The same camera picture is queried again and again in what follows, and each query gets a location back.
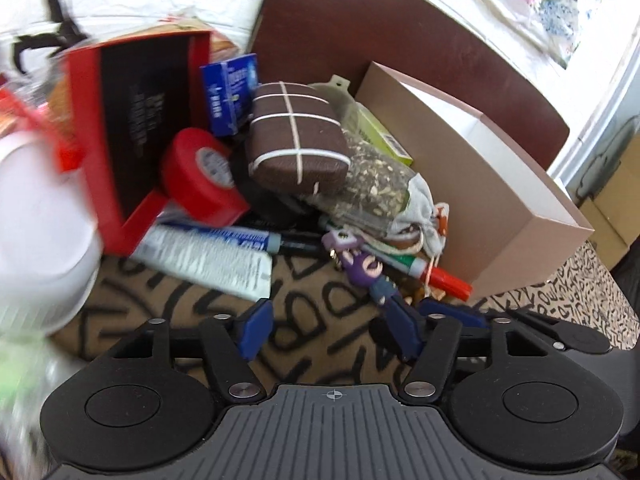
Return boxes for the clear bag of seeds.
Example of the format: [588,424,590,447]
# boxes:
[302,129,432,242]

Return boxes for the brown cardboard box white inside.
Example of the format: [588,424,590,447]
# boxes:
[350,60,594,302]

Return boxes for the white toothpaste tube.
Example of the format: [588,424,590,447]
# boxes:
[131,224,274,304]

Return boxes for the light green carton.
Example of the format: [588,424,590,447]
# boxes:
[345,101,416,169]

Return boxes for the dark brown wooden headboard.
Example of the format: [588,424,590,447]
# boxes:
[248,0,571,173]

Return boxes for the black round item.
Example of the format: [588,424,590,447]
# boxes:
[229,155,323,233]

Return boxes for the red tape roll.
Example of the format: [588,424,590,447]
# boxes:
[160,127,252,227]

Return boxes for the black bird wall sticker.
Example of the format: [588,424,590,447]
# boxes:
[12,0,93,73]

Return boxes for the white bowl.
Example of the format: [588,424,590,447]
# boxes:
[0,130,103,338]

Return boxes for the red and green marker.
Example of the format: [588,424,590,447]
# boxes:
[382,251,474,302]

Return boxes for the floral plastic bag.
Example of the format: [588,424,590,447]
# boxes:
[452,0,603,70]

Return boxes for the letter-patterned brown blanket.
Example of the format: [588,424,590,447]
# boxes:
[47,240,640,480]

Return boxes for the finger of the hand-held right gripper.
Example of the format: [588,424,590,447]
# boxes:
[417,298,566,350]
[369,317,407,361]

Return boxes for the purple keychain figure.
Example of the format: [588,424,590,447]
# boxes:
[321,229,402,312]

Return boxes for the dark cloth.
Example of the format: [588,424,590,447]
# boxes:
[611,255,640,313]

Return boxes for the brown pouch with white bands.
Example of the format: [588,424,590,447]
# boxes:
[244,81,352,197]

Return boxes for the red and black box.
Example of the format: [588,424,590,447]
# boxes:
[66,29,213,257]

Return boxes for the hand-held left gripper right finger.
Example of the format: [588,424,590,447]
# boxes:
[387,297,545,405]

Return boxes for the black marker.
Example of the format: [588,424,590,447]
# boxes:
[265,231,328,257]

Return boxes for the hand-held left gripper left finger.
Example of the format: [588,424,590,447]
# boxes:
[112,299,274,405]

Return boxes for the glass door with cartoon drawing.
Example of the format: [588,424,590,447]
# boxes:
[567,114,640,203]

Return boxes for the blue carton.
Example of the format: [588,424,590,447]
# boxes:
[200,52,262,137]

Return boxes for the floral brown gift box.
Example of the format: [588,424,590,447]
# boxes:
[147,14,247,63]

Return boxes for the folded cardboard boxes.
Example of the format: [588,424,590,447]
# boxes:
[579,139,640,268]

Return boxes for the printed drawstring cloth pouch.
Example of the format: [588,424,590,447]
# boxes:
[389,200,452,263]

